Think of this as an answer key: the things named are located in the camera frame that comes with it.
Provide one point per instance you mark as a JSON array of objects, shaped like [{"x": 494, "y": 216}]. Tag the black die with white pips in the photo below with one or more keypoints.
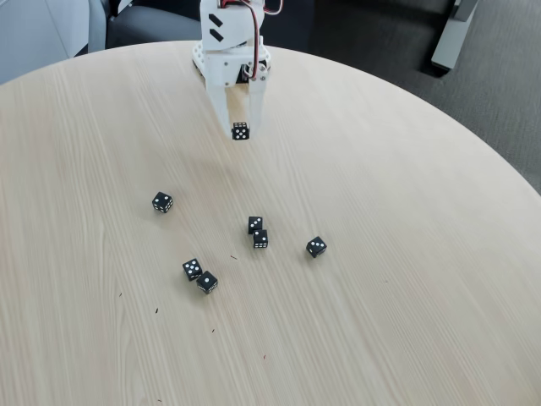
[
  {"x": 260, "y": 239},
  {"x": 240, "y": 132},
  {"x": 207, "y": 282},
  {"x": 192, "y": 269},
  {"x": 315, "y": 247},
  {"x": 162, "y": 202},
  {"x": 255, "y": 224}
]

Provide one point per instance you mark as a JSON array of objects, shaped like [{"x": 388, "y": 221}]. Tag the black office chair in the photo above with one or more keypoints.
[{"x": 143, "y": 25}]

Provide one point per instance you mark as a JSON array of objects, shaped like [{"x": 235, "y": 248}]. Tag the white cabinet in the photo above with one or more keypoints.
[{"x": 34, "y": 34}]

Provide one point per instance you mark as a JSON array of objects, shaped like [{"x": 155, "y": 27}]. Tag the grey desk leg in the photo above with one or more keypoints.
[{"x": 448, "y": 42}]

